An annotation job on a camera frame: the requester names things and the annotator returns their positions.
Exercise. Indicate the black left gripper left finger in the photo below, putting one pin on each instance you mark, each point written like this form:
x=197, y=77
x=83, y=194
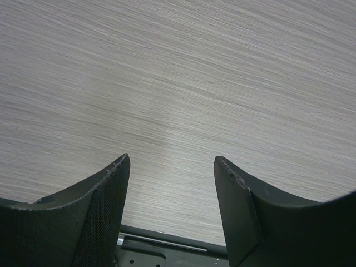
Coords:
x=77, y=226

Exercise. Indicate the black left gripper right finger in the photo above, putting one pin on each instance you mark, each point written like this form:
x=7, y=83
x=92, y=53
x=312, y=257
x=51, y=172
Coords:
x=266, y=226

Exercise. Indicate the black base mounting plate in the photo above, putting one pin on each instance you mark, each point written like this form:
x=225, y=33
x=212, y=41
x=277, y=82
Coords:
x=141, y=247

